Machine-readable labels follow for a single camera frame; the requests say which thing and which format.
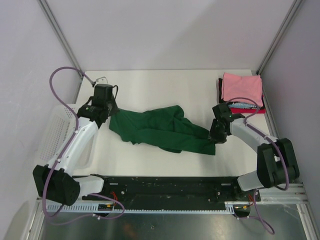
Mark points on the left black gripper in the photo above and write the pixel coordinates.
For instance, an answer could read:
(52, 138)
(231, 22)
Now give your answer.
(115, 109)

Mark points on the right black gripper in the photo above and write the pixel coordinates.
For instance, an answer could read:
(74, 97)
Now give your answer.
(212, 135)

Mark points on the green t shirt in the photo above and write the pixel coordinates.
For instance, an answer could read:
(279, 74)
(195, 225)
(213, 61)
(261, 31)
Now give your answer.
(166, 128)

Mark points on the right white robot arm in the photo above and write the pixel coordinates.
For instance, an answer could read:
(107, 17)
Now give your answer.
(276, 163)

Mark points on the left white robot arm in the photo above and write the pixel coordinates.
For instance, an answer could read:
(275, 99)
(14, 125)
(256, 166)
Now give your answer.
(54, 181)

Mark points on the red folded t shirt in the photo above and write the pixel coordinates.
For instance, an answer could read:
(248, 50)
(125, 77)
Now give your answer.
(247, 111)

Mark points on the black printed folded t shirt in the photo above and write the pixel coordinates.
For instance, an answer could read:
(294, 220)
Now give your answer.
(236, 104)

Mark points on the white plastic basket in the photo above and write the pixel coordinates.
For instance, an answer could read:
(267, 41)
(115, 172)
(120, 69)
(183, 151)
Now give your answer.
(59, 128)

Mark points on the pink folded t shirt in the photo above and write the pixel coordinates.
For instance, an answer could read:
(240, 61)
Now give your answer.
(240, 88)

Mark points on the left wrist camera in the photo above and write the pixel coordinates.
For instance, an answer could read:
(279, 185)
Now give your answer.
(100, 80)

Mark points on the grey slotted cable duct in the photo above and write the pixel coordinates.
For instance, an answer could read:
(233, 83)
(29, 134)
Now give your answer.
(225, 208)

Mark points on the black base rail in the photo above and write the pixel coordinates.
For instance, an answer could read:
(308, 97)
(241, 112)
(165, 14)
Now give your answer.
(175, 192)

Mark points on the left aluminium frame post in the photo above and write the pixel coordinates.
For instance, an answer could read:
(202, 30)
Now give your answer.
(53, 22)

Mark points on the aluminium frame post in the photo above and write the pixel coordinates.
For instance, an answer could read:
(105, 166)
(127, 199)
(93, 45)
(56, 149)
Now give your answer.
(284, 27)
(53, 22)

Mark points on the right aluminium frame post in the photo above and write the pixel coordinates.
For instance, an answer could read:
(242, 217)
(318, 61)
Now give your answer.
(284, 27)

